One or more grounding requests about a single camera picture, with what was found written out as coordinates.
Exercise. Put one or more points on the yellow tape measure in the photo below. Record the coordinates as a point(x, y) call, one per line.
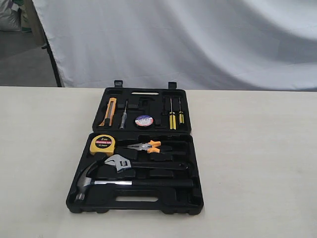
point(102, 144)

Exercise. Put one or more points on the orange utility knife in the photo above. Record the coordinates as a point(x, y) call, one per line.
point(108, 118)

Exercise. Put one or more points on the long yellow black screwdriver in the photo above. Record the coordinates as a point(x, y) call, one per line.
point(172, 117)

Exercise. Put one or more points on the white backdrop cloth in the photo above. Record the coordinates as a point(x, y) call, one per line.
point(200, 44)

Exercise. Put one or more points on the claw hammer black grip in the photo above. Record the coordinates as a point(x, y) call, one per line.
point(84, 182)

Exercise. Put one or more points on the clear test pen screwdriver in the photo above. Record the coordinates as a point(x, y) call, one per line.
point(124, 116)

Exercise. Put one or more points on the orange handled pliers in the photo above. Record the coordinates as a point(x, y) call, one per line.
point(157, 151)

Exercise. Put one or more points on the black electrical tape roll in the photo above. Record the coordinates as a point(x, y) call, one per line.
point(144, 121)

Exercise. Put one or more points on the black backdrop stand pole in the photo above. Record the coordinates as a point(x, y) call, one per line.
point(46, 46)

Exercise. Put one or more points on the adjustable wrench black handle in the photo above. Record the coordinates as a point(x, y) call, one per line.
point(122, 164)

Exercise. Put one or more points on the black plastic tool case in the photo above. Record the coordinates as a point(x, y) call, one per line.
point(169, 200)

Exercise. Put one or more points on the short yellow black screwdriver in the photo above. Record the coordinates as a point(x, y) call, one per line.
point(181, 114)

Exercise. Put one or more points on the grey sack in background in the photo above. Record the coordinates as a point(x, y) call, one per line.
point(9, 16)

